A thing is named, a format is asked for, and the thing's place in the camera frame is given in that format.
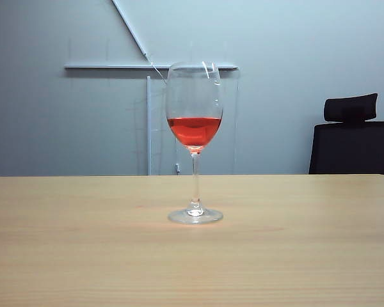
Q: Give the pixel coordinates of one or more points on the white vertical post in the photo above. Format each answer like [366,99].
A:
[149,144]

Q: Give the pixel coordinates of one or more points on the wine goblet with red liquid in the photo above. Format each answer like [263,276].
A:
[195,131]

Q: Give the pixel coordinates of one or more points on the small white clip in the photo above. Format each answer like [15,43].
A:
[177,167]

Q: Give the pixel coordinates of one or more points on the white horizontal wall bar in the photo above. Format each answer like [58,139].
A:
[108,66]

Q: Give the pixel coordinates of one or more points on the black office chair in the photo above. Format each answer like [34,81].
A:
[350,147]

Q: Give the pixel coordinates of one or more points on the white diagonal wall bar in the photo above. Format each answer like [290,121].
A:
[128,24]

